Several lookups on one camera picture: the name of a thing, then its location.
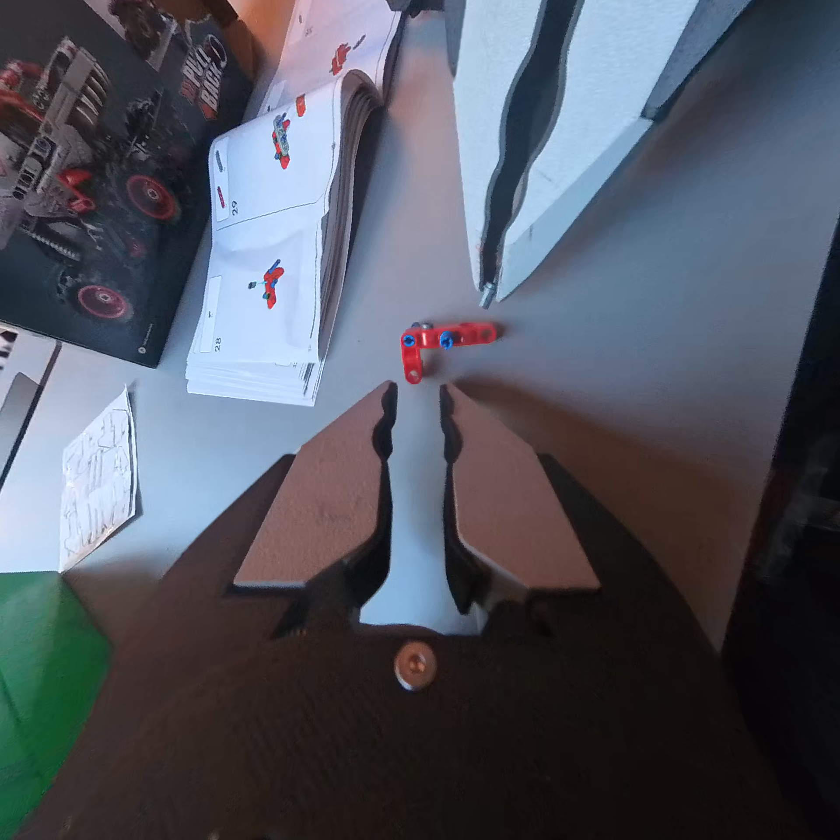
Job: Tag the red lego beam assembly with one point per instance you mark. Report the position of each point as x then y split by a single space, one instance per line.
430 338

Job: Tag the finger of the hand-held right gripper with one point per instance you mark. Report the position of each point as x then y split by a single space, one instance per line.
610 85
485 98

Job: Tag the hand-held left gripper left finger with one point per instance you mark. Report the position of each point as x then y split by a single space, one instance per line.
315 499

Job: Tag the black lego set box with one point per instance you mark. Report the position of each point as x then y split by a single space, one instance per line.
98 184

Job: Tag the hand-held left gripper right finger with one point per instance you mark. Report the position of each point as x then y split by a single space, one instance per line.
512 512

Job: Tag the small lego connector pin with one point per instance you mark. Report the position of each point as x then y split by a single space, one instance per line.
486 298

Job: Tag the grey flat device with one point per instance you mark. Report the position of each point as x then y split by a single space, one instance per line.
19 407

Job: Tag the white sticker sheet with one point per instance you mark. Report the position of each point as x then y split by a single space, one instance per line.
98 479

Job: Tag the open lego instruction booklet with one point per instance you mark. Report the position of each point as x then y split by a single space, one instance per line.
269 262

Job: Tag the green plastic bin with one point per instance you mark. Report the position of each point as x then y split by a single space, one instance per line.
39 689

